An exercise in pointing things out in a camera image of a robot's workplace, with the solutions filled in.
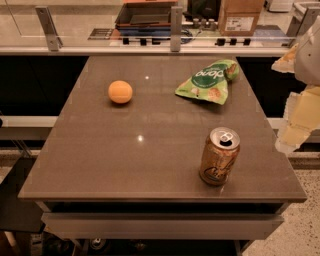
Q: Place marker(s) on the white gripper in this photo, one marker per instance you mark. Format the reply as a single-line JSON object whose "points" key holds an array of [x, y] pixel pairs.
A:
{"points": [[308, 59]]}

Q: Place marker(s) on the right metal railing post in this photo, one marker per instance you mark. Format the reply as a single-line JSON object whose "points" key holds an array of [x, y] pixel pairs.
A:
{"points": [[299, 26]]}

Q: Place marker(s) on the grey table drawer front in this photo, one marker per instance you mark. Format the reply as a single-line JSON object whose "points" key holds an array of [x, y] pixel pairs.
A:
{"points": [[162, 226]]}

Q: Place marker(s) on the metal railing post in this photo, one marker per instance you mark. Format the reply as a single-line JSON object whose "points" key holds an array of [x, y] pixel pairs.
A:
{"points": [[53, 40], [176, 26], [299, 26]]}

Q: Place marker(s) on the orange fruit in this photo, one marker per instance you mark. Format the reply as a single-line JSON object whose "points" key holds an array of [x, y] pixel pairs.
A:
{"points": [[120, 92]]}

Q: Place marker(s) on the cardboard box with label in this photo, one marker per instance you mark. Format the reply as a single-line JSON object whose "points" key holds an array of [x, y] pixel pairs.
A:
{"points": [[239, 17]]}

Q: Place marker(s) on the dark open tray box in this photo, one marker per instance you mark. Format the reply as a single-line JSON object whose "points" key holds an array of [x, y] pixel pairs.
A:
{"points": [[143, 14]]}

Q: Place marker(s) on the middle metal railing post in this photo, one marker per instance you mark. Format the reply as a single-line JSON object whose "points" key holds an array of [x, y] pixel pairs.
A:
{"points": [[176, 26]]}

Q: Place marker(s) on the left metal railing post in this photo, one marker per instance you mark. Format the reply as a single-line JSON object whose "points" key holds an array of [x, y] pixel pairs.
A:
{"points": [[53, 40]]}

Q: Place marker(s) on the orange soda can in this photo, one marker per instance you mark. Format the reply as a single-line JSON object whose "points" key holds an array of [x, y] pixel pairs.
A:
{"points": [[221, 149]]}

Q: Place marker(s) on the green snack bag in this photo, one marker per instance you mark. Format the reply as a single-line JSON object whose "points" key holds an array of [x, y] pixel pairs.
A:
{"points": [[210, 83]]}

